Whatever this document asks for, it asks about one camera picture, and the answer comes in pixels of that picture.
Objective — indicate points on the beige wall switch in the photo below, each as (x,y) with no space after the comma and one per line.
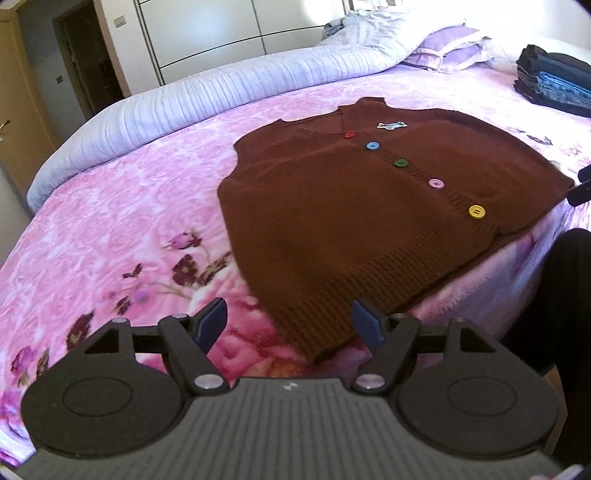
(120,21)

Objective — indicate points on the purple pillow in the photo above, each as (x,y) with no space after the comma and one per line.
(455,39)
(443,59)

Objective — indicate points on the wooden door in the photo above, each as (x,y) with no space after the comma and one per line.
(23,101)

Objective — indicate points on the brown knit button vest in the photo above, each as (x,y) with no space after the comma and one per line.
(351,217)

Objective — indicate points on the stack of folded dark clothes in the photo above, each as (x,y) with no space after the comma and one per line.
(556,76)

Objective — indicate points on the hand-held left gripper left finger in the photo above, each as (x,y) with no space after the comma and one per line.
(210,324)

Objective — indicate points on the white wardrobe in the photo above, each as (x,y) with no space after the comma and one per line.
(207,32)

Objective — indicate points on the grey crumpled clothes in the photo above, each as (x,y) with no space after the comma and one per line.
(344,22)

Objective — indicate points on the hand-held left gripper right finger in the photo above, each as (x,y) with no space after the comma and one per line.
(369,328)

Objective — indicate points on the lilac striped quilt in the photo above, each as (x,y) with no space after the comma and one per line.
(194,97)

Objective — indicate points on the pink floral blanket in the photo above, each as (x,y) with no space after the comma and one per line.
(138,217)

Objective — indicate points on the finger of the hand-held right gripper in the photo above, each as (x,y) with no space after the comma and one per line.
(581,194)
(586,173)

